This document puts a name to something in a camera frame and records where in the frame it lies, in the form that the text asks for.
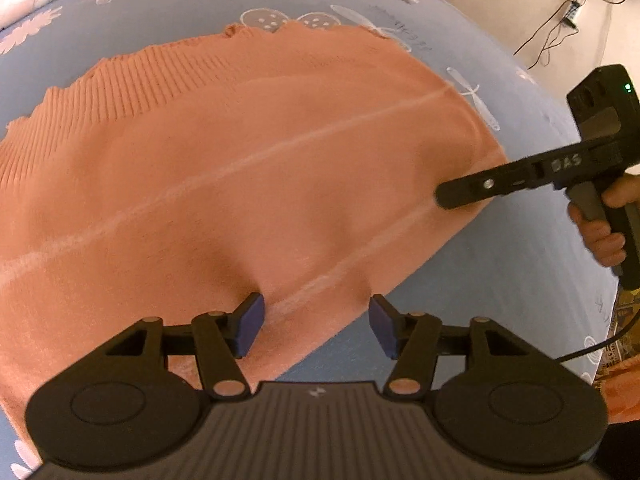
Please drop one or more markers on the patterned floor mat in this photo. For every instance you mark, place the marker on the patterned floor mat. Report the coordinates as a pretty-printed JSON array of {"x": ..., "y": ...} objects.
[{"x": 631, "y": 305}]

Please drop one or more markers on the orange knit sweater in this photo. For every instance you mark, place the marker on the orange knit sweater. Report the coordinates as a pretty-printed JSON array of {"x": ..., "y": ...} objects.
[{"x": 225, "y": 185}]

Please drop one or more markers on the blue floral bed sheet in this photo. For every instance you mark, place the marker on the blue floral bed sheet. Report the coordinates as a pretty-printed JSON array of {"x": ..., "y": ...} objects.
[{"x": 525, "y": 260}]

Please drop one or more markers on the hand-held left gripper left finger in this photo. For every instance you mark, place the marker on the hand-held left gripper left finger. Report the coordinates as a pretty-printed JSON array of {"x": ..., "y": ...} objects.
[{"x": 250, "y": 325}]

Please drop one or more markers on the person's right hand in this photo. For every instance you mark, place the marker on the person's right hand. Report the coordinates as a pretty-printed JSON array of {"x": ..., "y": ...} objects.
[{"x": 602, "y": 245}]

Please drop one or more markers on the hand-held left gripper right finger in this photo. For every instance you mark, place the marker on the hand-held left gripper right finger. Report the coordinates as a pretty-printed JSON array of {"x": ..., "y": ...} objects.
[{"x": 382, "y": 325}]

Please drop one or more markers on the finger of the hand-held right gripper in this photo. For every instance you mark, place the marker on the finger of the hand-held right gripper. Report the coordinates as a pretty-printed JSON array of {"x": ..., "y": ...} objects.
[{"x": 480, "y": 187}]

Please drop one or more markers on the white power strip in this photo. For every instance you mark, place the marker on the white power strip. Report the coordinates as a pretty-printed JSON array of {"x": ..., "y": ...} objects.
[{"x": 572, "y": 12}]

